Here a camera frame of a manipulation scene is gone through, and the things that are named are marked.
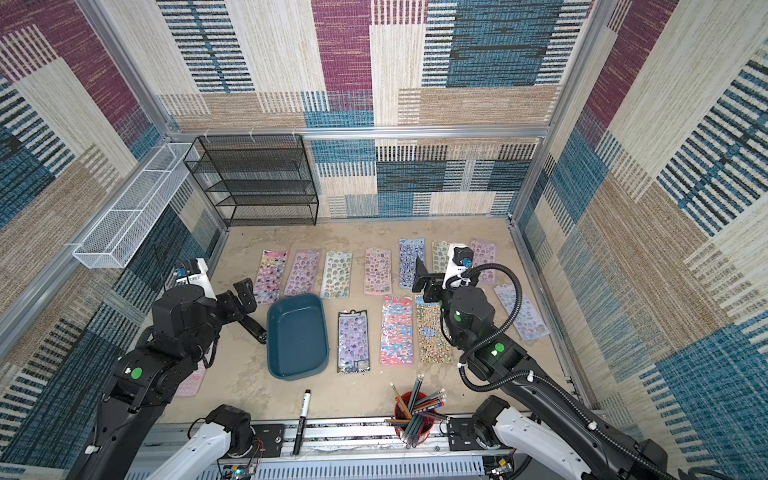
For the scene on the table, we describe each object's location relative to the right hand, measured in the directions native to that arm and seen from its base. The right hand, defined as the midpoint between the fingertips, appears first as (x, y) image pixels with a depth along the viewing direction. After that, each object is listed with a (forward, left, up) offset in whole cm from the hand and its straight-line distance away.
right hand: (440, 263), depth 70 cm
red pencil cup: (-28, +7, -23) cm, 37 cm away
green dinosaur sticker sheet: (+14, +30, -29) cm, 44 cm away
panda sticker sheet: (-8, -1, -29) cm, 30 cm away
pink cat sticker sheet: (+18, +53, -29) cm, 63 cm away
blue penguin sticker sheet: (+29, +5, -30) cm, 41 cm away
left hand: (-6, +46, 0) cm, 46 cm away
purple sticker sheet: (+18, +42, -29) cm, 54 cm away
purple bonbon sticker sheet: (-7, +23, -30) cm, 38 cm away
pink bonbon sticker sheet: (+19, +16, -29) cm, 38 cm away
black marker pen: (-27, +34, -29) cm, 52 cm away
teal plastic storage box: (-4, +40, -30) cm, 50 cm away
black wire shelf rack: (+46, +59, -10) cm, 75 cm away
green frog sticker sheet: (+25, -6, -29) cm, 38 cm away
